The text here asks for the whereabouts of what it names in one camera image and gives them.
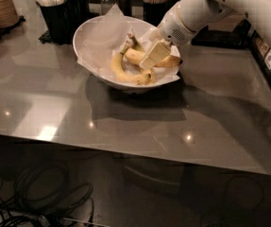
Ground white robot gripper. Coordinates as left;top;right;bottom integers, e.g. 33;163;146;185
139;0;201;69

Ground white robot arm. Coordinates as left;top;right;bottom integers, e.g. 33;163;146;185
140;0;271;69

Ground left curved yellow banana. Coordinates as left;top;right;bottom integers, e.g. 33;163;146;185
110;45;149;85

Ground white oval bowl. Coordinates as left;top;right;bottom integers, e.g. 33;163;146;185
72;14;182;95

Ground white paper bowl liner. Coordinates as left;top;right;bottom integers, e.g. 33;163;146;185
76;4;181;87

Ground black stirrer holder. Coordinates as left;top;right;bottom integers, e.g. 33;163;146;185
143;0;177;26

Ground glass shaker right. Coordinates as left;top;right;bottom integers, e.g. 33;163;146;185
115;0;133;17

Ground black napkin holder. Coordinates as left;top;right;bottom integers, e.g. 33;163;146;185
191;19;251;49

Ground black cutlery holder rear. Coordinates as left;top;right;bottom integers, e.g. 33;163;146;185
67;0;90;25

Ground black cutlery holder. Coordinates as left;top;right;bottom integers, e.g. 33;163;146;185
67;0;90;25
39;3;70;44

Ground black cutlery holder front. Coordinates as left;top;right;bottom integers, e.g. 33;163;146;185
39;3;70;44

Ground black sachet tray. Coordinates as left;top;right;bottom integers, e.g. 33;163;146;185
248;31;271;90

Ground black floor cables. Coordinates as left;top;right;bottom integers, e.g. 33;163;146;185
0;161;95;227

